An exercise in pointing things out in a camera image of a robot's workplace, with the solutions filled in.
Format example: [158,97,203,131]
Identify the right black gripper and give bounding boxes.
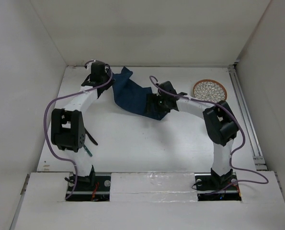
[145,93,171,113]

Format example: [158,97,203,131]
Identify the dark blue cloth napkin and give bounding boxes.
[113,67,168,121]

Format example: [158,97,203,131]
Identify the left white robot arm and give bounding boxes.
[51,60,114,190]

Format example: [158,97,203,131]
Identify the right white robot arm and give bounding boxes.
[145,81,239,189]

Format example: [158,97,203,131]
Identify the floral patterned plate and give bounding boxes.
[193,79,228,103]

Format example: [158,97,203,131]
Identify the black table knife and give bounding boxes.
[85,129,98,146]

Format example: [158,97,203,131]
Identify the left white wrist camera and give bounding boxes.
[84,59,96,70]

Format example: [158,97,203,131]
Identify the teal patterned handle cutlery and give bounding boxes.
[83,145,92,157]

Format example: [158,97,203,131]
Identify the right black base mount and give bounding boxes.
[192,173,241,201]

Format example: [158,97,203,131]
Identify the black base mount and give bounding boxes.
[192,173,241,201]
[66,173,111,202]

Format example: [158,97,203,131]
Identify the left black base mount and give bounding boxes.
[66,173,111,202]

